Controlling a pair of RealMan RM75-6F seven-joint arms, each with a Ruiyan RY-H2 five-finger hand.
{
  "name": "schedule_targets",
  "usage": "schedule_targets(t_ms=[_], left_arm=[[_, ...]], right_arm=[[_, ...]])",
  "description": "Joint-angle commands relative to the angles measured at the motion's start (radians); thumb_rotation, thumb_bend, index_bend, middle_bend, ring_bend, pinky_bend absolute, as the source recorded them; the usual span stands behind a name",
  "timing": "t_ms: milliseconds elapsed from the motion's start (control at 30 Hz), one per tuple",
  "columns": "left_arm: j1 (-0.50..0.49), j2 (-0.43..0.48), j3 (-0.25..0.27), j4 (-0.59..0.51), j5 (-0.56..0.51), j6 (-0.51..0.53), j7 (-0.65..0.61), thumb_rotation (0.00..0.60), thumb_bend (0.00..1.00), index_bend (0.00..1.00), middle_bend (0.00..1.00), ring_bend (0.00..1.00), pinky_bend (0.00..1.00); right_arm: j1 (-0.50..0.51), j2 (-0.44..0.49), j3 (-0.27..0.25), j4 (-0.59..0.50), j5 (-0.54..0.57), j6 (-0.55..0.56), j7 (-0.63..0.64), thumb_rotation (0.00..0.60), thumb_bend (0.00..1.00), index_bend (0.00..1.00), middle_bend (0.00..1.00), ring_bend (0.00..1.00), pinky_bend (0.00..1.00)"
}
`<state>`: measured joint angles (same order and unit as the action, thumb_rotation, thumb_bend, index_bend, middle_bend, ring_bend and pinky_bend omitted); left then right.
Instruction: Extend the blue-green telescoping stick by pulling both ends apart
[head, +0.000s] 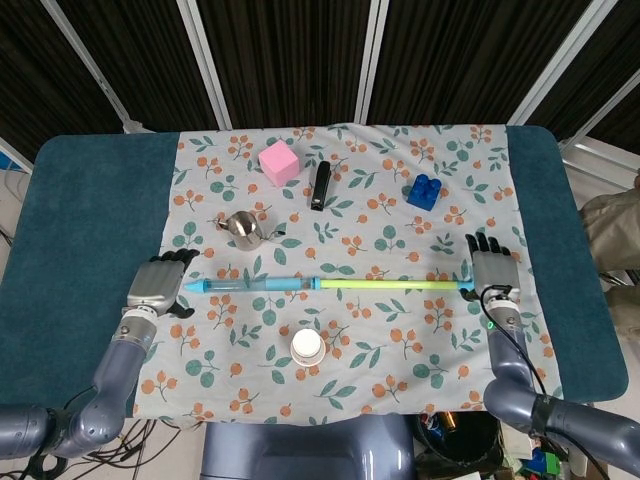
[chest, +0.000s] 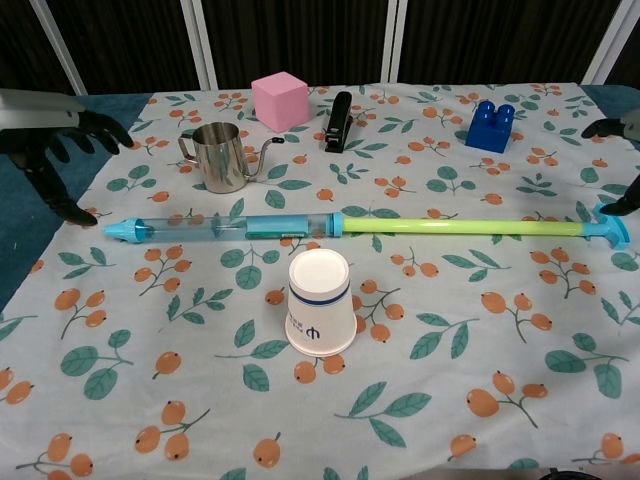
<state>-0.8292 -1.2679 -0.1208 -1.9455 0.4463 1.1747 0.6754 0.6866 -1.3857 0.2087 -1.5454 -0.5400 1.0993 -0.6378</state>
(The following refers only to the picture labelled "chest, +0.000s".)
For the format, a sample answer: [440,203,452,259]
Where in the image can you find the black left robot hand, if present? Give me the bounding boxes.
[0,110,136,227]

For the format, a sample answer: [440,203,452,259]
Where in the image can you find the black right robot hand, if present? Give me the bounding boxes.
[581,110,640,218]

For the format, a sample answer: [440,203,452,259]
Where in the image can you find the green blue water pump toy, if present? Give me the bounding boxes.
[103,201,632,252]

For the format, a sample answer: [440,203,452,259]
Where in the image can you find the blue toy building brick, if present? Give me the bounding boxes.
[464,100,516,151]

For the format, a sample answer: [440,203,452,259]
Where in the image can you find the steel gooseneck pitcher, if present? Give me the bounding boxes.
[177,122,286,194]

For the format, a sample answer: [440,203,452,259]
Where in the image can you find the pink foam cube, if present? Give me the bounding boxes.
[250,71,309,133]

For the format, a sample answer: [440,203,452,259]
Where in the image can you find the black stapler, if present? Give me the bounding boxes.
[323,90,355,153]

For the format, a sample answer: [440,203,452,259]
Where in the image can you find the white paper cup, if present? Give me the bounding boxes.
[284,248,357,357]

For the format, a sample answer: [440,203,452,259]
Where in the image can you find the floral print tablecloth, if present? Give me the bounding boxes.
[0,81,640,480]

